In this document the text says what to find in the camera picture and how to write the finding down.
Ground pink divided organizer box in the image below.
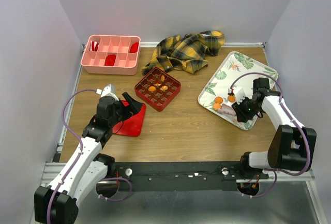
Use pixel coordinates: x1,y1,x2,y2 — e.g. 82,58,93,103
81,35,141,76

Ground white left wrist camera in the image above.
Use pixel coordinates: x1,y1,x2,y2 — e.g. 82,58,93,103
96,84,119,101

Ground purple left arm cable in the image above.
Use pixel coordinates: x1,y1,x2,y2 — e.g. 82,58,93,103
46,88,103,223

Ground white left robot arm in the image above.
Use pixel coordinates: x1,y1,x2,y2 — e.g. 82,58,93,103
34,86,143,223

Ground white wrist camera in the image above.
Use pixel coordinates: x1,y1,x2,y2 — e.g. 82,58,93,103
228,86,246,104
96,84,119,101

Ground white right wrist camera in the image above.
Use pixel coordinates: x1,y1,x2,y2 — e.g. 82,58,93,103
228,86,246,104

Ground floral serving tray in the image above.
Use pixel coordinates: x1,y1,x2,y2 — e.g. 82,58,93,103
198,51,278,130

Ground red item compartment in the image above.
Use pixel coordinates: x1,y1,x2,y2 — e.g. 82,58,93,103
129,42,139,53
104,54,116,66

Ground red box lid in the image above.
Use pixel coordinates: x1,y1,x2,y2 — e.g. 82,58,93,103
113,103,146,137

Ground red white striped item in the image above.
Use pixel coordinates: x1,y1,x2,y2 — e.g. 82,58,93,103
89,41,99,52

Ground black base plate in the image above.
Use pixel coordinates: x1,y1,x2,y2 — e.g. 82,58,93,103
108,161,269,192

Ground red item lower compartment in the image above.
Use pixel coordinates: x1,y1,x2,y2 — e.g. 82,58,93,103
104,54,116,66

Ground red cookie box with tray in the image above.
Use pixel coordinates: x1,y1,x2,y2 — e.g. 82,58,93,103
134,68,181,112

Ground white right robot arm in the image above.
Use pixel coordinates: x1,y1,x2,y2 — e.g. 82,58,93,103
228,73,317,178

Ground red item upper compartment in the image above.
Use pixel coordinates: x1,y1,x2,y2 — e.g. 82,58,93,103
129,42,139,53

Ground pink tongs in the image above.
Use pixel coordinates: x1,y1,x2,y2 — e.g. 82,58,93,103
217,104,236,116

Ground yellow plaid shirt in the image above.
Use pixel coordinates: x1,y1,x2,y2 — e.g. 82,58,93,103
141,31,225,75

